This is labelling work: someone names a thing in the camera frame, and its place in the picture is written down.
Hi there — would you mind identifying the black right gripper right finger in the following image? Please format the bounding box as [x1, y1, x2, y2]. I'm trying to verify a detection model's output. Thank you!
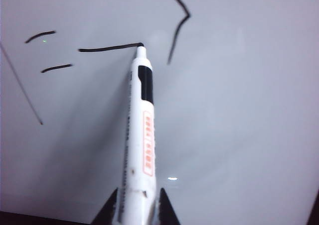
[157, 187, 181, 225]

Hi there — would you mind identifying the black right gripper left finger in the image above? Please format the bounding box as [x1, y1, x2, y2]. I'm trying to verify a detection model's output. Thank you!
[90, 188, 120, 225]

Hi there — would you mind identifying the white marker pen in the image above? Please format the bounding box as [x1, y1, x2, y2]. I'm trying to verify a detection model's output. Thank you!
[115, 45, 158, 225]

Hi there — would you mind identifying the white whiteboard with black frame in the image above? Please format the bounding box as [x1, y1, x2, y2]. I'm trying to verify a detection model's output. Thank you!
[0, 0, 319, 225]

